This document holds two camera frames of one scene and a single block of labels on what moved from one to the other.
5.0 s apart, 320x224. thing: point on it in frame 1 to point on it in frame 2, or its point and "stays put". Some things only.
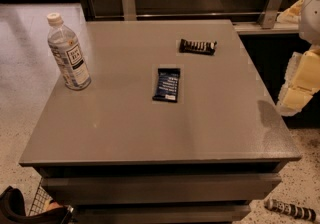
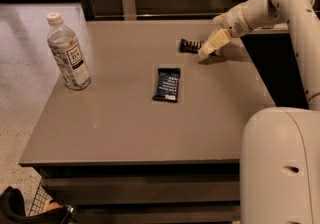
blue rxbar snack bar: [167, 80] stays put
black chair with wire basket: [13, 209] stays put
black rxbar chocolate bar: [197, 46] stays put
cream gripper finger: [307, 75] to [219, 39]
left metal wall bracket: [128, 1] stays put
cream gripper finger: [292, 100] to [206, 50]
